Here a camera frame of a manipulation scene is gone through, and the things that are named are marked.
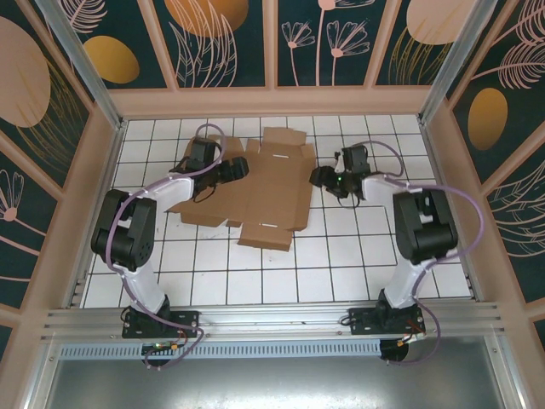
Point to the brown cardboard box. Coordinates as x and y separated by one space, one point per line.
264 191

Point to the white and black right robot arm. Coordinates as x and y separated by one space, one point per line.
402 285

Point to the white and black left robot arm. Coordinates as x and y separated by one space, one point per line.
140 285

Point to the small connector board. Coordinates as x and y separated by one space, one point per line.
162 346

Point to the grey metal sheet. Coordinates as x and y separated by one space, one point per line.
272 383

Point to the aluminium side rail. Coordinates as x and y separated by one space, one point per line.
435 162
110 162

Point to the aluminium frame post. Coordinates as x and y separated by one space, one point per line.
81 59
451 59

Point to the aluminium mounting rail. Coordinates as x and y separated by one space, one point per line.
272 317

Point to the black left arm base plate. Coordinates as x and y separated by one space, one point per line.
187 324

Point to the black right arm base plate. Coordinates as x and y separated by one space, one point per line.
362 321

